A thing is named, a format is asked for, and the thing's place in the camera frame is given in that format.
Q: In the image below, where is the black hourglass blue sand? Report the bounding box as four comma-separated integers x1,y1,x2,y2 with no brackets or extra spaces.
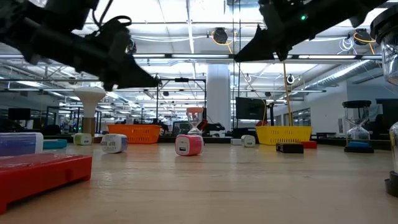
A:
342,100,375,154

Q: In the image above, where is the black aluminium table frame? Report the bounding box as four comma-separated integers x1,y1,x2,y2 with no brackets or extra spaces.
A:
0,133,398,151

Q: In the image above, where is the black monitor screen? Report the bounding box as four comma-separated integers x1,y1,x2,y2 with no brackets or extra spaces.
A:
235,96,267,121

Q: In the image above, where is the black ceiling cord reel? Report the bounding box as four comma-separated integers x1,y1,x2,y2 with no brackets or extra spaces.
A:
353,27,377,46
212,27,229,45
126,37,138,54

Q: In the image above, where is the small teal box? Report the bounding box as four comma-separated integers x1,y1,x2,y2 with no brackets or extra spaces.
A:
43,139,68,150

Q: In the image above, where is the pink hourglass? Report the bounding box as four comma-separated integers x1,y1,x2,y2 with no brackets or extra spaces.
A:
186,107,205,137

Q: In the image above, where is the long ceiling light fixture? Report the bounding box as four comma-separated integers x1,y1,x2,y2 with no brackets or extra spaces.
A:
132,53,382,60

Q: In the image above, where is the white dome lamp metal base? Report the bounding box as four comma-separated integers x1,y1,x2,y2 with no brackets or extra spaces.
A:
73,86,107,138

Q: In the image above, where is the orange plastic basket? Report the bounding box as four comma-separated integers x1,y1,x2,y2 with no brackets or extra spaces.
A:
108,124,163,144

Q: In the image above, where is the black metal stand frame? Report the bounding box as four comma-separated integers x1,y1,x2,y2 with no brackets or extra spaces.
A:
155,77,207,127

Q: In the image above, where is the black hanging cable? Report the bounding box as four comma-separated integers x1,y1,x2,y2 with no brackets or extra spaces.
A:
231,0,236,131
238,0,242,98

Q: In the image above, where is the pink charger cube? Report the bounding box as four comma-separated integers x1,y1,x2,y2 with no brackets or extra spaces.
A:
174,134,205,157

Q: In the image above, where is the small black box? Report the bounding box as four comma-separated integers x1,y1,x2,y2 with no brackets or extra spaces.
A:
275,142,305,154

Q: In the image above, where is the purple and white charger cube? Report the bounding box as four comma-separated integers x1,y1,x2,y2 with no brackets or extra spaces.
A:
0,133,44,157
100,133,129,154

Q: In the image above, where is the yellow plastic basket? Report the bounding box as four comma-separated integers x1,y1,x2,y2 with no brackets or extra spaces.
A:
255,126,313,146

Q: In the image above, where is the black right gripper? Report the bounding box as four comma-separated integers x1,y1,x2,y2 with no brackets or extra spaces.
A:
233,0,315,62

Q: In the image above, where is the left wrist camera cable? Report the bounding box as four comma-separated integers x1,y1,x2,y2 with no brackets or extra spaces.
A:
91,0,133,30

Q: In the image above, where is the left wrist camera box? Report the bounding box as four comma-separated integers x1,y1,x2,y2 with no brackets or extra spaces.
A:
88,17,133,43

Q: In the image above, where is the white building column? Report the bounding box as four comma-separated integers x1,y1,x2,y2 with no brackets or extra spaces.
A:
206,63,232,133

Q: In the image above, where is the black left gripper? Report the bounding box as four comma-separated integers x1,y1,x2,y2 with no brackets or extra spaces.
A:
24,21,160,92

